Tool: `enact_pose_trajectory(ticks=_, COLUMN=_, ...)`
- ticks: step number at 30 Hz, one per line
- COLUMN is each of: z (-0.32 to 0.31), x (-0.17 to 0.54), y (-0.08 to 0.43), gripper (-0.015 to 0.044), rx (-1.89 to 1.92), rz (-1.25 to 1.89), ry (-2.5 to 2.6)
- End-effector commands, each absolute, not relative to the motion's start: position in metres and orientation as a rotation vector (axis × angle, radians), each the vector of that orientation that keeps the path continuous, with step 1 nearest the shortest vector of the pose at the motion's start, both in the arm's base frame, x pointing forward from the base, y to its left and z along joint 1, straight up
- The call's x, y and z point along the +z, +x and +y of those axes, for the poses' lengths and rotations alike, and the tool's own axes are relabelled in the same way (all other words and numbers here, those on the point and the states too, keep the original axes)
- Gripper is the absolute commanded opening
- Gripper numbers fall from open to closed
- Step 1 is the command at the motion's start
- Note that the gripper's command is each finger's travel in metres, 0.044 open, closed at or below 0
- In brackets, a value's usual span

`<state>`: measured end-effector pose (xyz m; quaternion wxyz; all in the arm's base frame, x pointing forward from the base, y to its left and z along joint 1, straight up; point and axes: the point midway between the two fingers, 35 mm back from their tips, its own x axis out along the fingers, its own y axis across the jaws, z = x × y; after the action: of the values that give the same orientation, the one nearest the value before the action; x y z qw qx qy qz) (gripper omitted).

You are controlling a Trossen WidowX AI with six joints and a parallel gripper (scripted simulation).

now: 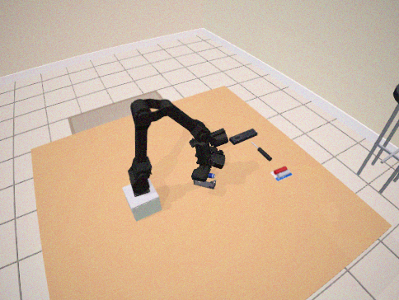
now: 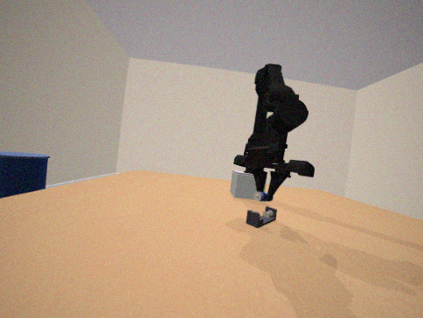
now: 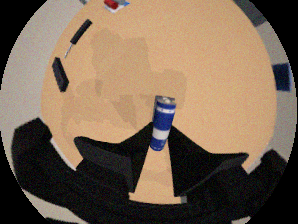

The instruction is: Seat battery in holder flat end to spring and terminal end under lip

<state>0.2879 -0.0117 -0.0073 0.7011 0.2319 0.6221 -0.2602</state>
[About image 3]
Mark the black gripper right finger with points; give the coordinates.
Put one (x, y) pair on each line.
(192, 165)

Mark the blue and white battery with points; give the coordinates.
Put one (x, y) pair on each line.
(163, 116)

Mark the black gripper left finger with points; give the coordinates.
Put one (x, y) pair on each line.
(127, 157)

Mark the black screwdriver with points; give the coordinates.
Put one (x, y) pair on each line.
(81, 30)

